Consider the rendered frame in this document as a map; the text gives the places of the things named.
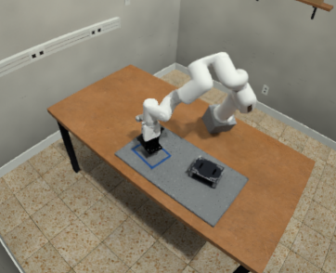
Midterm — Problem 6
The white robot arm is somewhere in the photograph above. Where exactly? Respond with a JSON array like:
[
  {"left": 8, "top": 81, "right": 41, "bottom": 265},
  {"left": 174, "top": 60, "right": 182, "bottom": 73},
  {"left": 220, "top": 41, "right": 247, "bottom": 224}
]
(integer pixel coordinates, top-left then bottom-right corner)
[{"left": 136, "top": 52, "right": 257, "bottom": 126}]

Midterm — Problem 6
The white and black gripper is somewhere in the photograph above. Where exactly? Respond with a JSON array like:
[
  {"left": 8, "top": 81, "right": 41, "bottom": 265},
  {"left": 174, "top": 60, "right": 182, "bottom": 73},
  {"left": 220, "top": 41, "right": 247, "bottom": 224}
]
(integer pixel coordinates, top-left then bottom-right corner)
[{"left": 136, "top": 121, "right": 164, "bottom": 148}]

